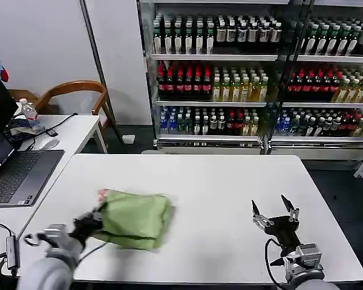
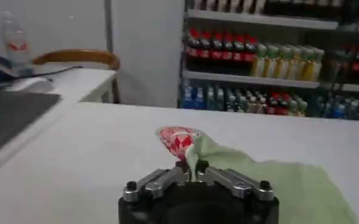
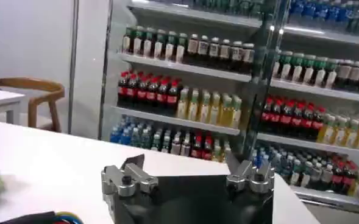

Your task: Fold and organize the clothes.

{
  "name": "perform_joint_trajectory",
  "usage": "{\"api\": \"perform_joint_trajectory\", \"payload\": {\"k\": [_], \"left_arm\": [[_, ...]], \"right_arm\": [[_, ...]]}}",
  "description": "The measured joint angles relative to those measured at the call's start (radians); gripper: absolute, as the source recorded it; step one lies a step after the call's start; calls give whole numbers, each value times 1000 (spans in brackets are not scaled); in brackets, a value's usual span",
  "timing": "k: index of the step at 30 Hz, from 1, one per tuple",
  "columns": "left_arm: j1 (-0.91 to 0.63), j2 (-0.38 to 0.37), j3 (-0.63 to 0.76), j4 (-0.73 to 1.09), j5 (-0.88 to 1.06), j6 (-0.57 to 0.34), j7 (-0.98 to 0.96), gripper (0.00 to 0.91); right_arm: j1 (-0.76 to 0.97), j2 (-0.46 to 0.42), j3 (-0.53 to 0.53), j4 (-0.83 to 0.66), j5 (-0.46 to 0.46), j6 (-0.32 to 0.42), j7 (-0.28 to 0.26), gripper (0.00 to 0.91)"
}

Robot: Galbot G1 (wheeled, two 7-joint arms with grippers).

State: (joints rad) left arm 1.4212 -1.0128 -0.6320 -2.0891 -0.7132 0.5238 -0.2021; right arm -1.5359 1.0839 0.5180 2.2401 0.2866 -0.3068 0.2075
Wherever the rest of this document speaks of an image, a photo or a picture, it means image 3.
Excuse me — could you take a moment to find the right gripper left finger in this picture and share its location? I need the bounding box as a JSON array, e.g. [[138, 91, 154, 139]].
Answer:
[[101, 153, 160, 198]]

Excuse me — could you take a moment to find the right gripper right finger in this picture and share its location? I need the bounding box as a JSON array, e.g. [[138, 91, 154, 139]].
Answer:
[[225, 151, 276, 195]]

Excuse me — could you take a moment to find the steel shelf of drink bottles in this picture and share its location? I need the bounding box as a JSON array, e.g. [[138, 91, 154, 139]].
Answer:
[[98, 0, 267, 166], [242, 0, 359, 215]]

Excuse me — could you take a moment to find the slanted metal pole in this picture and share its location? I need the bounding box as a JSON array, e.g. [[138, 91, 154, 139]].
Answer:
[[66, 0, 80, 135]]

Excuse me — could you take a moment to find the wooden armchair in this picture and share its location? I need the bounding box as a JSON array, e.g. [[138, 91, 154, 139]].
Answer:
[[0, 76, 66, 133]]

